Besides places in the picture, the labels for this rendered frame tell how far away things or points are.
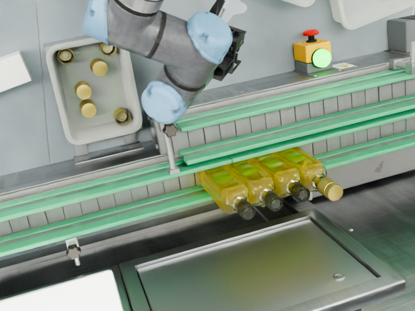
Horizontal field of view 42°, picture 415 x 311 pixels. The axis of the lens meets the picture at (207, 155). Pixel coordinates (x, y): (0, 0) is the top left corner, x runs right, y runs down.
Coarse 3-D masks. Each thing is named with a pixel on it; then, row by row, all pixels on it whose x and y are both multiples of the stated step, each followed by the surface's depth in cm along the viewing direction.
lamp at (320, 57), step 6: (312, 54) 132; (318, 54) 130; (324, 54) 130; (330, 54) 131; (312, 60) 132; (318, 60) 130; (324, 60) 130; (330, 60) 131; (318, 66) 132; (324, 66) 131
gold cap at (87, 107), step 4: (84, 100) 124; (88, 100) 124; (80, 104) 124; (84, 104) 121; (88, 104) 121; (92, 104) 121; (80, 108) 123; (84, 108) 121; (88, 108) 121; (92, 108) 121; (84, 112) 121; (88, 112) 121; (92, 112) 121; (88, 116) 121; (92, 116) 122
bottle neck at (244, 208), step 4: (236, 200) 106; (240, 200) 105; (244, 200) 105; (236, 204) 105; (240, 204) 104; (244, 204) 103; (248, 204) 103; (236, 208) 105; (240, 208) 103; (244, 208) 102; (248, 208) 105; (252, 208) 103; (240, 212) 103; (244, 212) 105; (248, 212) 105; (252, 212) 104; (244, 216) 103; (248, 216) 104; (252, 216) 103
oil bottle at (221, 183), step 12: (216, 168) 119; (228, 168) 118; (204, 180) 120; (216, 180) 113; (228, 180) 112; (240, 180) 111; (216, 192) 112; (228, 192) 107; (240, 192) 107; (228, 204) 107
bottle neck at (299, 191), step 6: (294, 180) 109; (288, 186) 108; (294, 186) 107; (300, 186) 106; (288, 192) 109; (294, 192) 106; (300, 192) 105; (306, 192) 106; (300, 198) 106; (306, 198) 106
